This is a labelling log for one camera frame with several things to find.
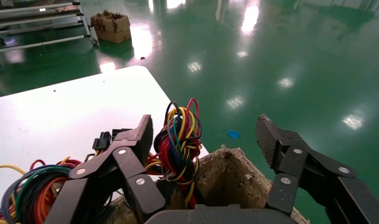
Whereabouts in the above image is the multicoloured wire bundle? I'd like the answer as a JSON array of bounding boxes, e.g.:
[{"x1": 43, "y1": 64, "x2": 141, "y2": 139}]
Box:
[{"x1": 0, "y1": 128, "x2": 131, "y2": 224}]

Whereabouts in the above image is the cardboard box with scraps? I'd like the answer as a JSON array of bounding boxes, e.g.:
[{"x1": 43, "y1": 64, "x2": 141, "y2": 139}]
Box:
[{"x1": 90, "y1": 9, "x2": 132, "y2": 44}]

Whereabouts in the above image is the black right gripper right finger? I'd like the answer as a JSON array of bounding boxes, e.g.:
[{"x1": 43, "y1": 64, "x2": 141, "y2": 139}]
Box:
[{"x1": 256, "y1": 114, "x2": 379, "y2": 224}]

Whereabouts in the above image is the white pipe rack cart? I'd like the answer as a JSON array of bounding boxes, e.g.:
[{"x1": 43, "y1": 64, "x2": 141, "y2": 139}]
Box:
[{"x1": 0, "y1": 0, "x2": 99, "y2": 67}]

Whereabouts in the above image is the brown cardboard divider box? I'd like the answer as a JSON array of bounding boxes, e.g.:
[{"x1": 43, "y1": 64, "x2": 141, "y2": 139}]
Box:
[{"x1": 107, "y1": 144, "x2": 311, "y2": 224}]

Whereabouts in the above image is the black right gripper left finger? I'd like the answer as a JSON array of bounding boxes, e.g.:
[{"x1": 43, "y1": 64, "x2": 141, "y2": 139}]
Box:
[{"x1": 44, "y1": 114, "x2": 166, "y2": 224}]

